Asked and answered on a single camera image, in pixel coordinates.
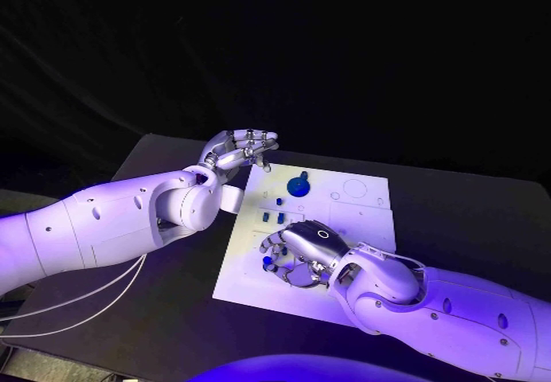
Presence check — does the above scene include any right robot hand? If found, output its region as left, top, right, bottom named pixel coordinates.
left=258, top=220, right=358, bottom=289

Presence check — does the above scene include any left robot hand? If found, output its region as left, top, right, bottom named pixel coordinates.
left=198, top=129, right=280, bottom=173

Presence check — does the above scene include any white task board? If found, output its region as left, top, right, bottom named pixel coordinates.
left=211, top=162, right=398, bottom=329

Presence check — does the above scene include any blue gear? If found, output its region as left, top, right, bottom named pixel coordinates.
left=286, top=170, right=312, bottom=198

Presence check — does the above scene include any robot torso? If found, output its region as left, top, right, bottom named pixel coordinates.
left=188, top=353, right=436, bottom=382

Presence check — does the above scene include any white cable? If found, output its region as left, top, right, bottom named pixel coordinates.
left=0, top=256, right=149, bottom=339
left=0, top=255, right=144, bottom=322

